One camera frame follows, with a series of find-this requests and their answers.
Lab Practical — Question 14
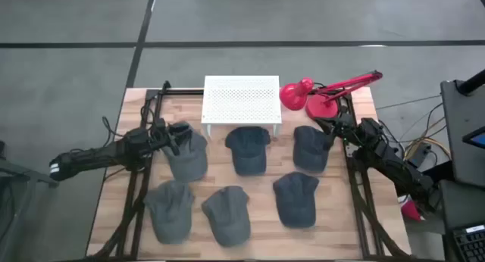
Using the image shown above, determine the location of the grey metal stand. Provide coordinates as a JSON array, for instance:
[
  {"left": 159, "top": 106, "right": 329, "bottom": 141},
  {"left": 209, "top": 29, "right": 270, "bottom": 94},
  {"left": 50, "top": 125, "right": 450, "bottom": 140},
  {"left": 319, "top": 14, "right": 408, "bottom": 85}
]
[{"left": 0, "top": 139, "right": 61, "bottom": 262}]

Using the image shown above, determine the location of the dark grey desk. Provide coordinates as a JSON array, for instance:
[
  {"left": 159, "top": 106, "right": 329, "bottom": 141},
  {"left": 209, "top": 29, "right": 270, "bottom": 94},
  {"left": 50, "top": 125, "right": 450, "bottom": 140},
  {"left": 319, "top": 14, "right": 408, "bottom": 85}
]
[{"left": 440, "top": 79, "right": 485, "bottom": 190}]

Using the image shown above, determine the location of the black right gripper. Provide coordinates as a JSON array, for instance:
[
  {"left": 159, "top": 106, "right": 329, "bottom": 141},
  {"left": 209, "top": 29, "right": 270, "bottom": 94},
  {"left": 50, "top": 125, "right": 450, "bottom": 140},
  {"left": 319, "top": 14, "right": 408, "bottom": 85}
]
[{"left": 314, "top": 112, "right": 367, "bottom": 150}]

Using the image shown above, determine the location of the black pole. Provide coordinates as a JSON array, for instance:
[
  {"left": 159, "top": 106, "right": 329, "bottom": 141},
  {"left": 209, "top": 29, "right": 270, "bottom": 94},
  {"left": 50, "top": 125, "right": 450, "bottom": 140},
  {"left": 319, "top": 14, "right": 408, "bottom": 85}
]
[{"left": 455, "top": 67, "right": 485, "bottom": 97}]

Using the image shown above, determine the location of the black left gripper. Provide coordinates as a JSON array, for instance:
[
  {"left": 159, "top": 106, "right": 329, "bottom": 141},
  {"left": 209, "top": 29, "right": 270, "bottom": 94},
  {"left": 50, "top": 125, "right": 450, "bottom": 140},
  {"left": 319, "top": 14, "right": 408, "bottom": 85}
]
[{"left": 149, "top": 117, "right": 191, "bottom": 158}]

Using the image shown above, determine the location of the black power adapter box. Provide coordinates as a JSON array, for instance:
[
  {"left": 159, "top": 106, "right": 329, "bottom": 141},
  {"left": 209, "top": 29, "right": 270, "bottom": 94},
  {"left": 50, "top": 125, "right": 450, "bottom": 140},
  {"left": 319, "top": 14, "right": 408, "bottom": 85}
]
[{"left": 407, "top": 142, "right": 432, "bottom": 169}]

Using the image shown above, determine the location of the black keyboard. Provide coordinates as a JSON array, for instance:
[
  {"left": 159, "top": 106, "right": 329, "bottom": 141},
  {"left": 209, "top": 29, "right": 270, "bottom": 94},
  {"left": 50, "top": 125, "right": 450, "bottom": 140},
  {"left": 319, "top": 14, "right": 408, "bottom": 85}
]
[{"left": 450, "top": 223, "right": 485, "bottom": 262}]

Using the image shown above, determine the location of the white perforated metal shelf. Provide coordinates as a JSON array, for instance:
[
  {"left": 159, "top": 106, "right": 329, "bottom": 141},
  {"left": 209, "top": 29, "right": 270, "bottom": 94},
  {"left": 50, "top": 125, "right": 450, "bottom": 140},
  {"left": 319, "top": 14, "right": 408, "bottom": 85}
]
[{"left": 200, "top": 75, "right": 283, "bottom": 139}]

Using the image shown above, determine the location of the grey cap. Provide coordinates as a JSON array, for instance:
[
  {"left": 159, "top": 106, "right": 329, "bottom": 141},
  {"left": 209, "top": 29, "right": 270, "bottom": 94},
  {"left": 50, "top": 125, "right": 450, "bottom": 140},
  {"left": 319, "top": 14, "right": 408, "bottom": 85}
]
[
  {"left": 161, "top": 120, "right": 209, "bottom": 183},
  {"left": 201, "top": 185, "right": 252, "bottom": 248},
  {"left": 142, "top": 179, "right": 196, "bottom": 245}
]

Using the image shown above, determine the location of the yellow cable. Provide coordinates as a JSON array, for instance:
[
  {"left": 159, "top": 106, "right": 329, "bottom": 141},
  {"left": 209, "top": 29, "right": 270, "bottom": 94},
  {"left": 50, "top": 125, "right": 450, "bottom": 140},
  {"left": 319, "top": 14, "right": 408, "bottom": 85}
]
[{"left": 403, "top": 136, "right": 452, "bottom": 161}]

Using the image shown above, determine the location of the tablet with blue screen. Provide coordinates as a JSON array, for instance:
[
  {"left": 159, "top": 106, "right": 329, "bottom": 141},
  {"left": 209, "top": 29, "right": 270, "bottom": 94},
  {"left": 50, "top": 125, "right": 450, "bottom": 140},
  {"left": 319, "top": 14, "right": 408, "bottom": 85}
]
[{"left": 462, "top": 125, "right": 485, "bottom": 150}]

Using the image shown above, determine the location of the dark blue denim cap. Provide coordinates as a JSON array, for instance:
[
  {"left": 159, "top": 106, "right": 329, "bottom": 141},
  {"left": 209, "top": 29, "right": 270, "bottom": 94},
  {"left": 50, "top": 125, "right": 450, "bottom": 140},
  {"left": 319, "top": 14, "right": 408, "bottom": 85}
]
[
  {"left": 292, "top": 125, "right": 335, "bottom": 174},
  {"left": 272, "top": 171, "right": 321, "bottom": 229},
  {"left": 224, "top": 126, "right": 272, "bottom": 177}
]

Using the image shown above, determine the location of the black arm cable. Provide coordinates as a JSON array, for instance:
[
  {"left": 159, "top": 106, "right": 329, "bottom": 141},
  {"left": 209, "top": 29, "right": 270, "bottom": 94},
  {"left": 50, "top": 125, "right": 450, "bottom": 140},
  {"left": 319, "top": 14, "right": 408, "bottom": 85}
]
[{"left": 100, "top": 115, "right": 128, "bottom": 142}]

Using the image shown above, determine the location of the red object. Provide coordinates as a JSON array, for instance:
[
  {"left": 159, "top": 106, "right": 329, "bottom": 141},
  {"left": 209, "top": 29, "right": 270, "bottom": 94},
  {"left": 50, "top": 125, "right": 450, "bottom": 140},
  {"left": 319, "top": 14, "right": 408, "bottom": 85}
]
[{"left": 399, "top": 199, "right": 424, "bottom": 223}]

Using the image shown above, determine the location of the red desk lamp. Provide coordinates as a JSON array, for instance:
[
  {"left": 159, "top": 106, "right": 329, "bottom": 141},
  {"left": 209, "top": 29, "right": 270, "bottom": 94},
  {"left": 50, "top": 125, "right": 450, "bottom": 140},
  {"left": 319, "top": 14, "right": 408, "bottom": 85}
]
[{"left": 279, "top": 69, "right": 384, "bottom": 121}]

